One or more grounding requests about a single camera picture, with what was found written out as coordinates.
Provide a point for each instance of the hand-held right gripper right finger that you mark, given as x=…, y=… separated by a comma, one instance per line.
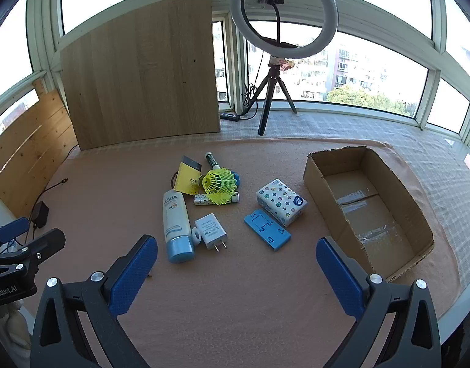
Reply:
x=336, y=272

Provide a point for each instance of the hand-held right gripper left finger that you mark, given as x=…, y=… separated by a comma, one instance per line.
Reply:
x=133, y=272

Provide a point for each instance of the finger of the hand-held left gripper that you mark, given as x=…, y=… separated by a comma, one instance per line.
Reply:
x=47, y=242
x=14, y=228

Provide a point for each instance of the brown cardboard box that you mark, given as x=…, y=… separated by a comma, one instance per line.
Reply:
x=373, y=214

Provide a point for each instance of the white sunscreen tube blue cap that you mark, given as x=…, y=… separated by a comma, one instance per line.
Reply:
x=175, y=218

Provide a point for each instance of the blue phone stand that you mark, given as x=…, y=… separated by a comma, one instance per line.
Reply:
x=263, y=228

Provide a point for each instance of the white plug adapter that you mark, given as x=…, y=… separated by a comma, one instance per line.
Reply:
x=211, y=230

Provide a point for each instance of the patterned white tissue pack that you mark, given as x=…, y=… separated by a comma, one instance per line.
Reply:
x=279, y=199

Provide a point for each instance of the yellow ruler card pack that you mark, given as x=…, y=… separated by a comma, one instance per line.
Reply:
x=185, y=180

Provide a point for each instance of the yellow plastic shuttlecock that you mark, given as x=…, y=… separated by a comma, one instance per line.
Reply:
x=219, y=184

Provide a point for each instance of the green and white tube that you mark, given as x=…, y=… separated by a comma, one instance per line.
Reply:
x=211, y=160

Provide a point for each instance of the blue round case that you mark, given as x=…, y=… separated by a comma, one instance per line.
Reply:
x=237, y=178

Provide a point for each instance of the small black box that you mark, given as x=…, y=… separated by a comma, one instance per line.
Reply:
x=40, y=214

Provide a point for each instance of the wooden plank panel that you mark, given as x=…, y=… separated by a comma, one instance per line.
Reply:
x=28, y=153

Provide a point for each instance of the small patterned white tube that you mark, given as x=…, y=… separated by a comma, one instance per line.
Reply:
x=201, y=199

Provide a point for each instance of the grey checked cloth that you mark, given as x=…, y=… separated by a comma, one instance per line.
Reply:
x=430, y=149

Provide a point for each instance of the black remote power strip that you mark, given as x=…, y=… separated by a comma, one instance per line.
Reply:
x=229, y=116

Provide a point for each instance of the large light wooden board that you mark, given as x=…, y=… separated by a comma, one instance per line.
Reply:
x=143, y=73

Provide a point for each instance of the pink paper tag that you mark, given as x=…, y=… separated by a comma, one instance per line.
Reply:
x=284, y=64

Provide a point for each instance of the white window frame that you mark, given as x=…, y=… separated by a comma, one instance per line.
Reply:
x=436, y=7

